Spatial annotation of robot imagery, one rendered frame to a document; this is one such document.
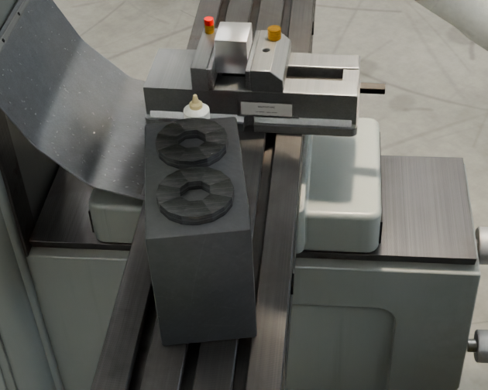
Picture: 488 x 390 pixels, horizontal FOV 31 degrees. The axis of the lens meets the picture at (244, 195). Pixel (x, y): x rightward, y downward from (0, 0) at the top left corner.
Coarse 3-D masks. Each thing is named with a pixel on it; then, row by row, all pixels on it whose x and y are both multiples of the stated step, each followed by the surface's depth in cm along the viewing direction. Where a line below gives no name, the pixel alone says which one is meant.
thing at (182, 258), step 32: (160, 128) 113; (192, 128) 110; (224, 128) 110; (160, 160) 108; (192, 160) 106; (224, 160) 107; (160, 192) 101; (192, 192) 103; (224, 192) 101; (160, 224) 99; (192, 224) 99; (224, 224) 99; (160, 256) 99; (192, 256) 100; (224, 256) 100; (160, 288) 103; (192, 288) 103; (224, 288) 104; (160, 320) 106; (192, 320) 107; (224, 320) 107
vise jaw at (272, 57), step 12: (264, 36) 144; (252, 48) 141; (264, 48) 141; (276, 48) 141; (288, 48) 144; (252, 60) 139; (264, 60) 138; (276, 60) 139; (288, 60) 144; (252, 72) 137; (264, 72) 136; (276, 72) 137; (252, 84) 138; (264, 84) 138; (276, 84) 138
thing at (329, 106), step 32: (160, 64) 147; (192, 64) 138; (288, 64) 145; (320, 64) 144; (352, 64) 144; (160, 96) 142; (192, 96) 142; (224, 96) 141; (256, 96) 140; (288, 96) 139; (320, 96) 138; (352, 96) 137; (256, 128) 142; (288, 128) 141; (320, 128) 140; (352, 128) 140
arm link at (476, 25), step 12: (444, 0) 118; (456, 0) 118; (468, 0) 118; (480, 0) 118; (444, 12) 120; (456, 12) 119; (468, 12) 118; (480, 12) 118; (456, 24) 121; (468, 24) 119; (480, 24) 119; (468, 36) 121; (480, 36) 120
